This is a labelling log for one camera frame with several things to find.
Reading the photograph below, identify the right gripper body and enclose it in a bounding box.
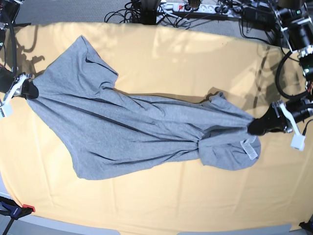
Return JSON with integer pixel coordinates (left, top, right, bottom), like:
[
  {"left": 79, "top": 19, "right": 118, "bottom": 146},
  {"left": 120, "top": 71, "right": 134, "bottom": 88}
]
[{"left": 0, "top": 72, "right": 33, "bottom": 104}]

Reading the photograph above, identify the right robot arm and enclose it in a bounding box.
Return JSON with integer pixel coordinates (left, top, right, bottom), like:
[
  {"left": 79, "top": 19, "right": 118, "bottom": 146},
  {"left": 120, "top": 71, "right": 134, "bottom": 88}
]
[{"left": 0, "top": 0, "right": 39, "bottom": 108}]

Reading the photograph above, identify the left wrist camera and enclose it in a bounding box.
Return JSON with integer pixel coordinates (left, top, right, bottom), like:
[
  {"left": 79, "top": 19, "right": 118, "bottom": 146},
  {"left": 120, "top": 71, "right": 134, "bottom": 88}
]
[{"left": 291, "top": 134, "right": 306, "bottom": 151}]

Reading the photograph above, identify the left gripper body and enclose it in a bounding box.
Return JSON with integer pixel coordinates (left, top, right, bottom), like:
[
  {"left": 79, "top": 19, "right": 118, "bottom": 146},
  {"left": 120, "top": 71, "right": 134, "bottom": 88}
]
[{"left": 272, "top": 100, "right": 301, "bottom": 135}]

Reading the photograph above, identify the black clamp right corner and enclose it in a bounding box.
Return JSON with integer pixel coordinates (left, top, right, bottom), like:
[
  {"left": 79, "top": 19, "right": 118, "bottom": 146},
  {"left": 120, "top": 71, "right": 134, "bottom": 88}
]
[{"left": 299, "top": 216, "right": 313, "bottom": 233}]

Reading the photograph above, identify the black centre post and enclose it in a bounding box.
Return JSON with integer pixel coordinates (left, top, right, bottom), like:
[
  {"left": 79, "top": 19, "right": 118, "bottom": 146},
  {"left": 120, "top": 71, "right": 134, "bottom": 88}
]
[{"left": 140, "top": 0, "right": 159, "bottom": 25}]

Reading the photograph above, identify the white power strip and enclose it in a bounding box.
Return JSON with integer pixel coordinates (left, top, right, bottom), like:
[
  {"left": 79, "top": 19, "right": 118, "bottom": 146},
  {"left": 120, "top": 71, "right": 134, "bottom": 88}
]
[{"left": 158, "top": 1, "right": 243, "bottom": 19}]

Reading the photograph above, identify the yellow table cloth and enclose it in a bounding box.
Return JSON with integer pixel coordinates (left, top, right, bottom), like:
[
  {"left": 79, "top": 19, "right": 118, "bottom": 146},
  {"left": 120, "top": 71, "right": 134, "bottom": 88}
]
[{"left": 0, "top": 23, "right": 313, "bottom": 235}]

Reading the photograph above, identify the black power adapter brick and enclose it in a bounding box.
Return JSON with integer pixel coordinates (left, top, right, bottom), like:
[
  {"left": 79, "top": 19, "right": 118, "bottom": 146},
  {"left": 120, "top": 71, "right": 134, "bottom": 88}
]
[{"left": 243, "top": 7, "right": 275, "bottom": 25}]

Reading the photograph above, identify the grey t-shirt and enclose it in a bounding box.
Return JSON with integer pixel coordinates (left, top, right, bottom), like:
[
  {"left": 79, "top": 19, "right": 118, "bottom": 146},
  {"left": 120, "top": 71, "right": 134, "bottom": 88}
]
[{"left": 28, "top": 36, "right": 261, "bottom": 180}]

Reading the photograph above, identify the blue black bar clamp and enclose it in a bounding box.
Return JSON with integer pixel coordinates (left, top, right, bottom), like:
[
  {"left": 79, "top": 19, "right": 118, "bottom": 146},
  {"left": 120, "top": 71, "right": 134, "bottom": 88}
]
[{"left": 0, "top": 196, "right": 36, "bottom": 235}]

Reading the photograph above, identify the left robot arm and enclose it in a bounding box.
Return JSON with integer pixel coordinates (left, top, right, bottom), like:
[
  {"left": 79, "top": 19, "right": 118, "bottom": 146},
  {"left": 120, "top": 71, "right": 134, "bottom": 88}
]
[{"left": 247, "top": 0, "right": 313, "bottom": 136}]

